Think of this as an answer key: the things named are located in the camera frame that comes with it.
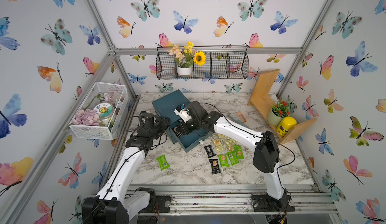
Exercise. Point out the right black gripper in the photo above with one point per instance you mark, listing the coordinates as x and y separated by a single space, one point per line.
183 130

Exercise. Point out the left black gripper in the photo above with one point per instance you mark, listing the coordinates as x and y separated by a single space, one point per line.
162 123

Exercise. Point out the green cookie packet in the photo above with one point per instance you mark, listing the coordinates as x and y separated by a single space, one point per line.
163 162
232 157
238 152
223 160

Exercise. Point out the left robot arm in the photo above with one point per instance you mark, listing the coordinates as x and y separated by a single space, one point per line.
110 205

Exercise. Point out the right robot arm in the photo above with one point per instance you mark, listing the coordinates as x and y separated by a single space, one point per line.
263 145

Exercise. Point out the teal drawer cabinet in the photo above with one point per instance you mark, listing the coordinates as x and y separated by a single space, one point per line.
165 107

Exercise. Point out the black cookie packet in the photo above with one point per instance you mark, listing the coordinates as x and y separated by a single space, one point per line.
209 151
215 167

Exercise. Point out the round green tin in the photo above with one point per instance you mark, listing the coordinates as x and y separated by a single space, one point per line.
104 110

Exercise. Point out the wooden zigzag shelf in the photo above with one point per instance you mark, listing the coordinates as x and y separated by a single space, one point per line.
261 100

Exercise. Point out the pink artificial flowers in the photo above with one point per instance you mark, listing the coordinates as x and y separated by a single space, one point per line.
88 117

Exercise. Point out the white pot with flowers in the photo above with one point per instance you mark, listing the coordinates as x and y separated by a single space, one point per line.
186 57

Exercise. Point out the green pot red flowers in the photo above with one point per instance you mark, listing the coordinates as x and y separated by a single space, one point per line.
278 112

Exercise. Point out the yellow canister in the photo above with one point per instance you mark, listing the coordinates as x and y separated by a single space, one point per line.
285 125

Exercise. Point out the white wire wall basket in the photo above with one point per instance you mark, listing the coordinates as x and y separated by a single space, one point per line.
116 95

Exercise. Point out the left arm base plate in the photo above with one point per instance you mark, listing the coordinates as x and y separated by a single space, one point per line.
158 204

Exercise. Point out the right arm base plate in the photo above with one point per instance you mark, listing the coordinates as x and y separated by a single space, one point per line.
266 203

